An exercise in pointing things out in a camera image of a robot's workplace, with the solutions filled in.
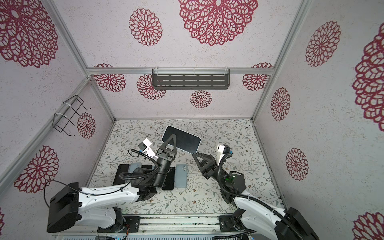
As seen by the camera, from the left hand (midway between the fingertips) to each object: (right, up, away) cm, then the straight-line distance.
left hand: (177, 136), depth 59 cm
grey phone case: (-31, -20, +36) cm, 51 cm away
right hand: (+7, -8, -3) cm, 10 cm away
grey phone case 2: (0, -25, +29) cm, 38 cm away
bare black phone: (-23, -20, +36) cm, 47 cm away
